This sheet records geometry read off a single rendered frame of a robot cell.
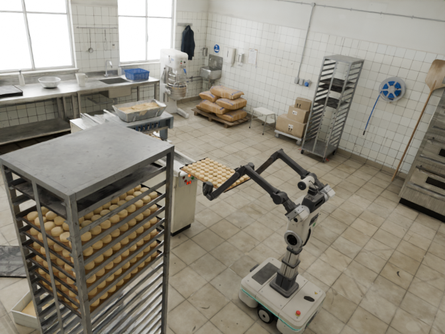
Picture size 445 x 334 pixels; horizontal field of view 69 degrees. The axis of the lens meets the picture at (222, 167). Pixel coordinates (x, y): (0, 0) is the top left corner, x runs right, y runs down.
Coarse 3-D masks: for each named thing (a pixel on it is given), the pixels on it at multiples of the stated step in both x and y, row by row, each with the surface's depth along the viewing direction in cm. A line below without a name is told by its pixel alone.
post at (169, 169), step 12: (168, 144) 173; (168, 156) 175; (168, 168) 178; (168, 180) 181; (168, 192) 185; (168, 204) 189; (168, 216) 193; (168, 228) 197; (168, 240) 202; (168, 252) 208; (168, 264) 213; (168, 276) 219
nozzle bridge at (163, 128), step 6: (162, 114) 396; (168, 114) 399; (108, 120) 361; (114, 120) 363; (120, 120) 365; (144, 120) 373; (150, 120) 375; (156, 120) 378; (162, 120) 385; (168, 120) 396; (126, 126) 352; (132, 126) 356; (138, 126) 373; (144, 126) 379; (162, 126) 398; (168, 126) 400; (144, 132) 376; (150, 132) 383; (162, 132) 414
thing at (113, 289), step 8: (152, 256) 206; (144, 264) 200; (136, 272) 194; (40, 280) 181; (120, 280) 185; (128, 280) 188; (48, 288) 177; (112, 288) 180; (104, 296) 175; (72, 304) 168; (96, 304) 171
